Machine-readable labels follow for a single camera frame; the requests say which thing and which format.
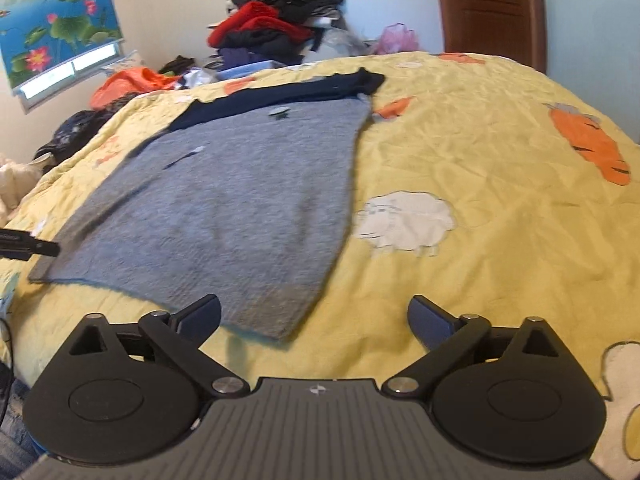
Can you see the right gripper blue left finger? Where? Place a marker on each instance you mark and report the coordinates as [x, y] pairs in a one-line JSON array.
[[198, 321]]

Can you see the floral pillow by window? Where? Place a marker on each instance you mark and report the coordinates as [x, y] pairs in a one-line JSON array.
[[131, 60]]

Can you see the grey sweater with navy sleeves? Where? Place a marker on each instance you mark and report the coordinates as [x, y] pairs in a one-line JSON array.
[[248, 197]]

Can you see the pile of dark and red clothes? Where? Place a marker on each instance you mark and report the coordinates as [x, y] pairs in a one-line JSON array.
[[288, 32]]

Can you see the pink plastic bag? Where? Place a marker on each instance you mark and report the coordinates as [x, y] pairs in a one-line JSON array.
[[397, 38]]

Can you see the dark patterned clothes heap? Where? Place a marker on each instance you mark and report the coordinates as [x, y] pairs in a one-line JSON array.
[[74, 134]]

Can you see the cream floral blanket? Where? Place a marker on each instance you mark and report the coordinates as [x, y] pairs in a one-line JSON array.
[[17, 180]]

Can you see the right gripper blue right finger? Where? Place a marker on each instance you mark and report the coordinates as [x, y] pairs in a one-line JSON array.
[[429, 323]]

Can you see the light blue towel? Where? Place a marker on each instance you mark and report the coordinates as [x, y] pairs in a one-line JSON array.
[[247, 70]]

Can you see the brown wooden door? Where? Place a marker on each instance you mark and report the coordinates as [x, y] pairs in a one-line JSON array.
[[515, 29]]

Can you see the orange plastic bag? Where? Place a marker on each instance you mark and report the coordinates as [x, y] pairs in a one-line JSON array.
[[136, 80]]

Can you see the white crumpled plastic bag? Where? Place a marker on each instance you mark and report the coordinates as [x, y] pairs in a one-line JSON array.
[[196, 77]]

